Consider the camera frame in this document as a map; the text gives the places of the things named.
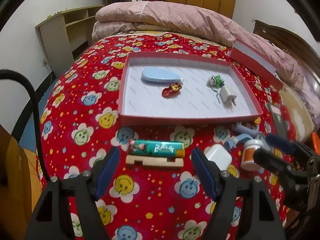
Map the dark wooden headboard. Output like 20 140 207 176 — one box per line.
253 20 319 83

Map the green toy keychain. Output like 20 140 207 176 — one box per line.
207 75 225 88

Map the black cable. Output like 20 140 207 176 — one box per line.
0 69 51 182

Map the grey plastic cover plate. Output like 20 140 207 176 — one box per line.
255 132 273 152

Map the white orange-label jar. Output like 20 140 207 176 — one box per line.
240 139 263 171

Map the beige open shelf unit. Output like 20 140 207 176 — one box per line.
35 5 103 78

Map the light blue oval case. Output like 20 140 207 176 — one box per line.
142 67 182 83

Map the wooden notched block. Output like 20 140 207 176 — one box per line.
126 155 184 168

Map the grey-blue curved plastic bracket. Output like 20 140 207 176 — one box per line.
232 122 259 137

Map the teal cartoon lighter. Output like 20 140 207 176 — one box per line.
127 139 185 158

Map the blue plastic clip part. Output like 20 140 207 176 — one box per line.
223 133 253 152

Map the black smartphone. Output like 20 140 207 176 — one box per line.
267 103 288 139

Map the white usb charger plug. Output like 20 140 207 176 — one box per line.
219 85 237 107

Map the pink folded quilt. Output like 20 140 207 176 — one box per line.
92 1 317 99

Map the red box lid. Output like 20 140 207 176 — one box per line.
230 38 283 91

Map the white earbuds case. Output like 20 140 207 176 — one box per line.
204 144 232 171

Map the red shallow box tray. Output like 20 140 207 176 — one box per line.
118 52 263 126

